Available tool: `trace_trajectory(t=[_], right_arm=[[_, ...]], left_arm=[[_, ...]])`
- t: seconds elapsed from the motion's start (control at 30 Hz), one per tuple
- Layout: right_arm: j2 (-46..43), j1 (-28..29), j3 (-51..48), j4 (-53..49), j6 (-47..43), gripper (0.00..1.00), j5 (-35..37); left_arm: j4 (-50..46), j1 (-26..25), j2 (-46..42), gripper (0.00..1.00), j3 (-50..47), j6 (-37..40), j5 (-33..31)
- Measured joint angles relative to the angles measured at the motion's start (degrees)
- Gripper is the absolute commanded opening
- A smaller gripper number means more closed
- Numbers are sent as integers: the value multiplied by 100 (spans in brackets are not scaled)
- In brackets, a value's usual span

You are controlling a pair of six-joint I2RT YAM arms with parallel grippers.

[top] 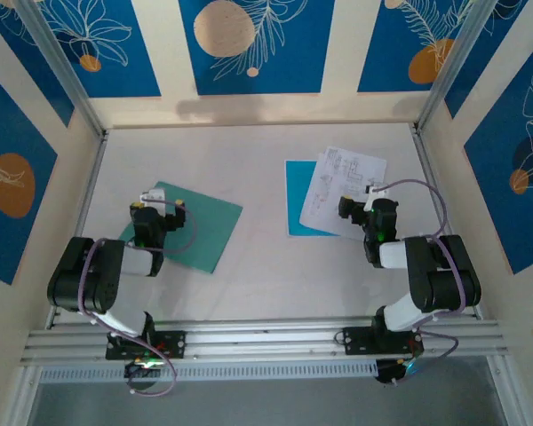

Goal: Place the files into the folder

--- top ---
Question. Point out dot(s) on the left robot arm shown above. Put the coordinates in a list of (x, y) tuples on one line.
[(84, 275)]

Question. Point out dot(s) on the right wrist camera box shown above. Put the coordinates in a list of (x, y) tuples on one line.
[(375, 190)]

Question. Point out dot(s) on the aluminium frame post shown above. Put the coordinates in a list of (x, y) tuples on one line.
[(453, 62), (62, 71)]

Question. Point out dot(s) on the aluminium side rail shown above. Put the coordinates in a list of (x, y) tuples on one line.
[(424, 153), (86, 199)]

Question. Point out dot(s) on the blue folder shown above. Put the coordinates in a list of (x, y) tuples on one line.
[(295, 195)]

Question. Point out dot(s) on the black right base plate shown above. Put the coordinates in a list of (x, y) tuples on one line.
[(360, 339)]

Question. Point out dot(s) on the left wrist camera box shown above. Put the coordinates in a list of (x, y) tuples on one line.
[(153, 196)]

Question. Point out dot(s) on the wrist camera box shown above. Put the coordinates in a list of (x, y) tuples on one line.
[(153, 196), (375, 190)]

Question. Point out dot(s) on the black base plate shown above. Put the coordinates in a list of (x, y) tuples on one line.
[(173, 344), (360, 339)]

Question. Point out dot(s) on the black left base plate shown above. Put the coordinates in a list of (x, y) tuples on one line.
[(173, 344)]

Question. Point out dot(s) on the black controller board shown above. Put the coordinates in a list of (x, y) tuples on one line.
[(144, 368)]

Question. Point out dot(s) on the long aluminium base rail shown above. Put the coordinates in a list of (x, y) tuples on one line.
[(266, 341)]

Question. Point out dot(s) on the green folder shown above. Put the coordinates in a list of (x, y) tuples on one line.
[(213, 226)]

